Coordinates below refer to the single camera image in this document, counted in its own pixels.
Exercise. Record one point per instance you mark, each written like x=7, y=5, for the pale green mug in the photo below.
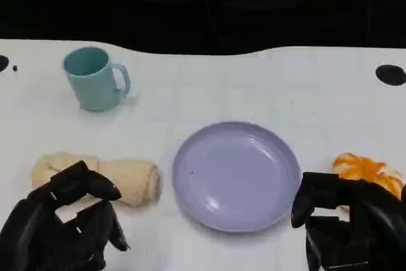
x=93, y=91

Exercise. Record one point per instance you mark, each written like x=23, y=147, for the lilac plate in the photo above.
x=236, y=177

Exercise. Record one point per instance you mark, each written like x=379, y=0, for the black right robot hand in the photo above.
x=371, y=220

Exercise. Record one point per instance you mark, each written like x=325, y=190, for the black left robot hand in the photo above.
x=35, y=229

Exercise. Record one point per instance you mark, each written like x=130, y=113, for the black backdrop cloth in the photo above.
x=203, y=4

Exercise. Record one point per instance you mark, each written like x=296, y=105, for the orange and white toy bread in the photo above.
x=364, y=166

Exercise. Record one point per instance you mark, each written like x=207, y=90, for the beige towel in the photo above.
x=133, y=179

